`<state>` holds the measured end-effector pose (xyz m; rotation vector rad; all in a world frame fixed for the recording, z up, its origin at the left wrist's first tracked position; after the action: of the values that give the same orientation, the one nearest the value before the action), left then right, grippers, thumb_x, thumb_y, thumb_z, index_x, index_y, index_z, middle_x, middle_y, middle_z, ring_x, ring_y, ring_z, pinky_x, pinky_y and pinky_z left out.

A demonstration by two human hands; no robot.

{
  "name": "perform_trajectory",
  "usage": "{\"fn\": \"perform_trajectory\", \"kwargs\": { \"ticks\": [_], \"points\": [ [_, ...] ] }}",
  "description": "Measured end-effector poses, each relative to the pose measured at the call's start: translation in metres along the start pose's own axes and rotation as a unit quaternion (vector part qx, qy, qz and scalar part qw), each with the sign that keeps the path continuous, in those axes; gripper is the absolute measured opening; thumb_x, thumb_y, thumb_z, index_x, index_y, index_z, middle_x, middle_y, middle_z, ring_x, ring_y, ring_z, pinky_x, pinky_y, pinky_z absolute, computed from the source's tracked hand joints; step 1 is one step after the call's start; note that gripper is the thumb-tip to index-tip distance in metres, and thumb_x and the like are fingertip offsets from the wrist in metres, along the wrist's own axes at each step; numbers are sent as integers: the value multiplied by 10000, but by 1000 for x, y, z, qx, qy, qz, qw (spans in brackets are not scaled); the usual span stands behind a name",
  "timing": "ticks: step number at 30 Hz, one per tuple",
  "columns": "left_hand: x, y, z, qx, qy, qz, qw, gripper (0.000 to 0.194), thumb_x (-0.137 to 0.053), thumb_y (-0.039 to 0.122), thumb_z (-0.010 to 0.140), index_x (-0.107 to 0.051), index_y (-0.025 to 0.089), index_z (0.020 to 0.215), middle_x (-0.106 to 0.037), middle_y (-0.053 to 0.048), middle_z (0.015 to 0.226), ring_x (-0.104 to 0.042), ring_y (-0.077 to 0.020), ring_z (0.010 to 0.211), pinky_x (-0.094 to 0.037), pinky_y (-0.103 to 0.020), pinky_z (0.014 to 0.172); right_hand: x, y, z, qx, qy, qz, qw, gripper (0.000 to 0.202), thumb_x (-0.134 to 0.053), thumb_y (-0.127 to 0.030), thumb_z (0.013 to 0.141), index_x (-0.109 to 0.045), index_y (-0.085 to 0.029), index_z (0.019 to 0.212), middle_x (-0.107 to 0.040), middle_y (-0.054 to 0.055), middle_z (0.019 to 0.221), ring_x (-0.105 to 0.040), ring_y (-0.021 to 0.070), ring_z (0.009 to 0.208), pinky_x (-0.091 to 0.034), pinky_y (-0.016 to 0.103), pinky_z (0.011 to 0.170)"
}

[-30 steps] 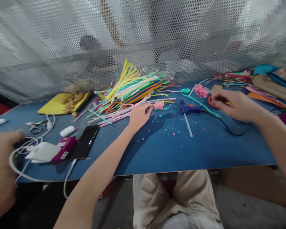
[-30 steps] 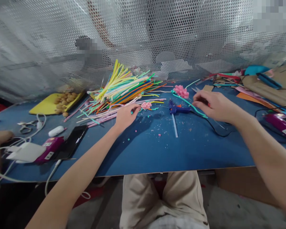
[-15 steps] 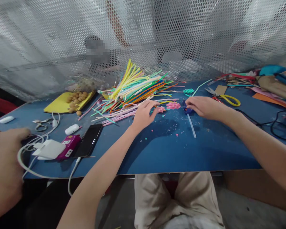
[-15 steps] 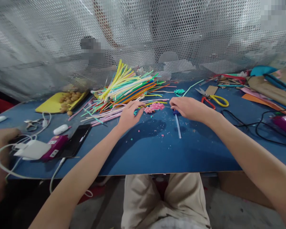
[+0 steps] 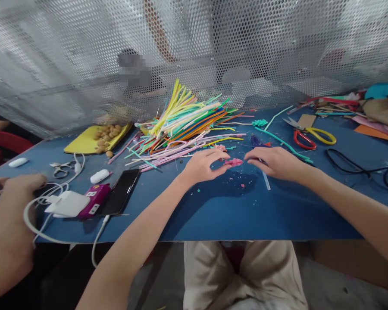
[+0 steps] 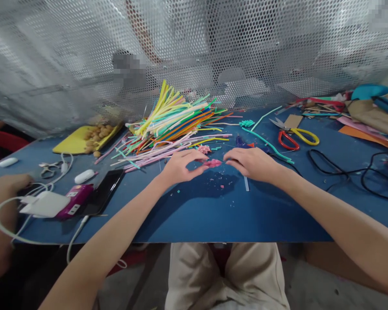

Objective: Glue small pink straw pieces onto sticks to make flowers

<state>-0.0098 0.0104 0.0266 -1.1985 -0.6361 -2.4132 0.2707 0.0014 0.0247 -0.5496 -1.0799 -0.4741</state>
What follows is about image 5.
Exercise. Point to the curled teal pipe cleaner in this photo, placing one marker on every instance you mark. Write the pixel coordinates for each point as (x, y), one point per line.
(259, 122)

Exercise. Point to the long teal pipe cleaner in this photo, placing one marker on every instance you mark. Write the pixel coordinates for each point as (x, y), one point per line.
(286, 143)

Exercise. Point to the perforated metal screen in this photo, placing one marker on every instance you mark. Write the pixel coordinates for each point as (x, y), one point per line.
(68, 51)

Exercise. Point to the black smartphone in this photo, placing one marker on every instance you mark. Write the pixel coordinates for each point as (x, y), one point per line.
(121, 192)

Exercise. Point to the person's right thumb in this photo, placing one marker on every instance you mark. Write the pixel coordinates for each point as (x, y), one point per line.
(257, 163)

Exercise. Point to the small silver scissors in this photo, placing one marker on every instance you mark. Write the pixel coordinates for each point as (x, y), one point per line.
(62, 168)

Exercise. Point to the red chair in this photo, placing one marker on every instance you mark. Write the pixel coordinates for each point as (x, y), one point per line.
(6, 145)

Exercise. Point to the person's left hand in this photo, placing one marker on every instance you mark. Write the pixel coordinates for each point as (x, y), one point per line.
(199, 168)

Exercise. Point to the magenta power bank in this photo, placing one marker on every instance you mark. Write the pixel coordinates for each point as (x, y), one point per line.
(95, 200)

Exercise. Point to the blue hot glue gun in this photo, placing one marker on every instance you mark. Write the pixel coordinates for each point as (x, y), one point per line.
(258, 142)

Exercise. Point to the brown cardboard piece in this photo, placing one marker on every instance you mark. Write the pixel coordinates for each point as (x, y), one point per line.
(306, 120)

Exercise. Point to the heap of brown wooden beads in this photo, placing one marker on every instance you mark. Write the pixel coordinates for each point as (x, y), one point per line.
(105, 135)

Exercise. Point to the person's right hand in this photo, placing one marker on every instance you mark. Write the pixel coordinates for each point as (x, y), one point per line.
(283, 163)

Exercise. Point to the white charger adapter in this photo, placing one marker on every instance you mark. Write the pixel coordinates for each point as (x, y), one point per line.
(68, 204)

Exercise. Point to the heap of paper craft scraps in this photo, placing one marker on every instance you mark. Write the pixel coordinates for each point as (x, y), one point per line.
(372, 111)

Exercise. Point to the person's right index finger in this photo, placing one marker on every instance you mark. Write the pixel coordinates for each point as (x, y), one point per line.
(255, 155)

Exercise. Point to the pile of colourful pipe cleaners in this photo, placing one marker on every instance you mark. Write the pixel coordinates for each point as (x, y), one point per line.
(184, 126)

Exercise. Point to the cardboard box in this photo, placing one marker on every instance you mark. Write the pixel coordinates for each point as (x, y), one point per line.
(342, 261)

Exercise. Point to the person's legs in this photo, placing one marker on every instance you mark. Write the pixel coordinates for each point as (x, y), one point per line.
(213, 277)

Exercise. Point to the clear glue stick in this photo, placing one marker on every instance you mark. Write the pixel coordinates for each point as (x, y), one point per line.
(265, 181)

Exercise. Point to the pale mint pipe cleaner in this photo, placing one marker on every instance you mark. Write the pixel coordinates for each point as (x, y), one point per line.
(276, 118)

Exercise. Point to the pink pipe cleaner flower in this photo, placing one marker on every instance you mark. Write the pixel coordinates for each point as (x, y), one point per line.
(235, 162)

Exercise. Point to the orange paper sheet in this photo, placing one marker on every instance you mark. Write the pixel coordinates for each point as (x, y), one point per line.
(375, 133)

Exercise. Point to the person's left thumb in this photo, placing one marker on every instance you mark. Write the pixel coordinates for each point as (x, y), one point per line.
(222, 170)

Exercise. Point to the white earbud case pink trim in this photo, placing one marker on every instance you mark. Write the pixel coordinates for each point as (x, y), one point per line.
(99, 176)

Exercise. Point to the red and yellow scissors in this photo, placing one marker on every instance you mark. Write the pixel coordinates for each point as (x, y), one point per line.
(305, 135)

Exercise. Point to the yellow foam sheet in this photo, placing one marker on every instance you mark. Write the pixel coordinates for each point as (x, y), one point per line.
(81, 142)

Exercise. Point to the white oval earbud case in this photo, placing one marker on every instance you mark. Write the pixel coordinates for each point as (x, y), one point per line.
(18, 162)

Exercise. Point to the person's left index finger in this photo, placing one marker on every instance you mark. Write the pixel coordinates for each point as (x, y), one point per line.
(218, 155)

